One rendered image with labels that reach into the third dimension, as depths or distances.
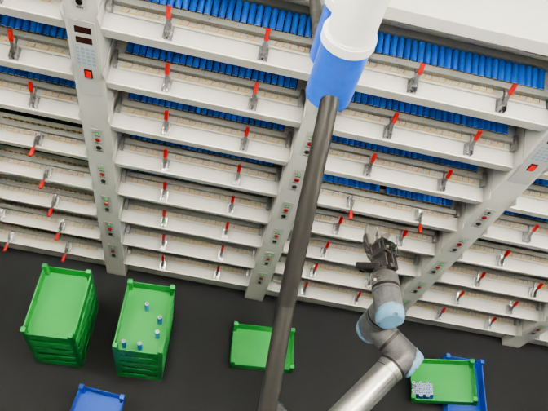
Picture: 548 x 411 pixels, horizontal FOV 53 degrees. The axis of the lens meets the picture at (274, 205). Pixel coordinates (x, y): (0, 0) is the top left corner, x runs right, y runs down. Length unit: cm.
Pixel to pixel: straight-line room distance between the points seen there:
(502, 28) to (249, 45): 66
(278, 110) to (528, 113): 73
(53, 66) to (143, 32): 34
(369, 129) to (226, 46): 52
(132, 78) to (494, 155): 116
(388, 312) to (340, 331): 118
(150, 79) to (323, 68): 112
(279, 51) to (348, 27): 96
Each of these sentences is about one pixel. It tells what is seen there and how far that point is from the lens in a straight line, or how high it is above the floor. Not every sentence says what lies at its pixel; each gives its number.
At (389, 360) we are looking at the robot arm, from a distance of 181.
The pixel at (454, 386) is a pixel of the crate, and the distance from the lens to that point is 294.
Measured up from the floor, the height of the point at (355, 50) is 219.
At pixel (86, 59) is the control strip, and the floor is 142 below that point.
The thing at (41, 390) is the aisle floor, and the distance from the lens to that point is 273.
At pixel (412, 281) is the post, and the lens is 256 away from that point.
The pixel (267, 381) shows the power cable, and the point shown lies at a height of 188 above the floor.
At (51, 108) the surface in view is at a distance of 197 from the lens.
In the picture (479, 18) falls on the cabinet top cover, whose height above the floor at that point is 181.
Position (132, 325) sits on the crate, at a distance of 243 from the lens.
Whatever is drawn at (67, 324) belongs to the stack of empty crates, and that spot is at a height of 32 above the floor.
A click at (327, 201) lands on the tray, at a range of 206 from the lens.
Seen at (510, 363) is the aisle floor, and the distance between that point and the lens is 324.
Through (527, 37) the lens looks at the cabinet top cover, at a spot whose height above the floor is 181.
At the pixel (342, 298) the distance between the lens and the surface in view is 280.
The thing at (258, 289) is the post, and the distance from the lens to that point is 274.
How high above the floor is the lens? 259
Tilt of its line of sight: 55 degrees down
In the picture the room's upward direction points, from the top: 18 degrees clockwise
